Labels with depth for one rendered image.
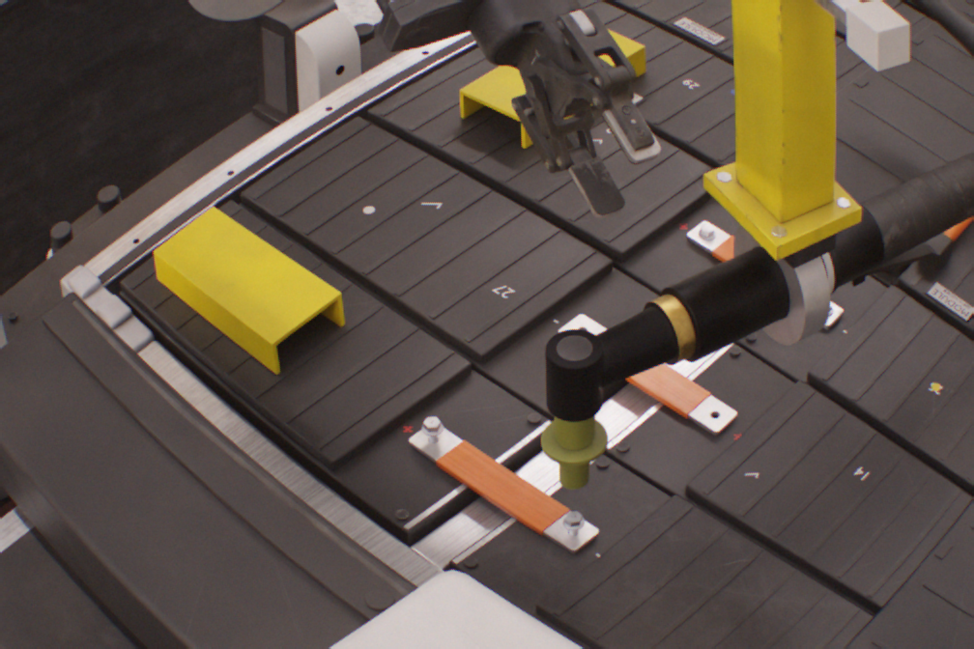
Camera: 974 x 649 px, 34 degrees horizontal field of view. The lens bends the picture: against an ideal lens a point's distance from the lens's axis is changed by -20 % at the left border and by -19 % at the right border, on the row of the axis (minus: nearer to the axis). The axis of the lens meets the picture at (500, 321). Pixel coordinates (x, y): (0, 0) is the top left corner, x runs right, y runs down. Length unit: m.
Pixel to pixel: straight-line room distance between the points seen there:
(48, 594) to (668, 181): 0.64
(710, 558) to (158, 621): 0.39
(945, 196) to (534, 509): 0.38
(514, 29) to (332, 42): 0.55
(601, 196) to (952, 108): 0.54
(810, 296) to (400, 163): 0.47
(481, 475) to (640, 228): 0.27
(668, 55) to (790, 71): 0.60
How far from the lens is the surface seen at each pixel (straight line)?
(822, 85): 1.06
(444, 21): 1.19
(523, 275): 1.38
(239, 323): 1.33
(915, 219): 1.22
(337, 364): 1.33
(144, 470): 1.14
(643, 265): 1.41
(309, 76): 1.71
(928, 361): 1.34
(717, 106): 1.56
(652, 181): 1.47
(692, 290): 1.12
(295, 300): 1.33
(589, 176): 1.20
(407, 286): 1.38
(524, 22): 1.17
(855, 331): 1.35
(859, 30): 0.95
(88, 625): 1.20
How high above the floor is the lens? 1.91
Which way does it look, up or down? 42 degrees down
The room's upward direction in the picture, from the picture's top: 3 degrees counter-clockwise
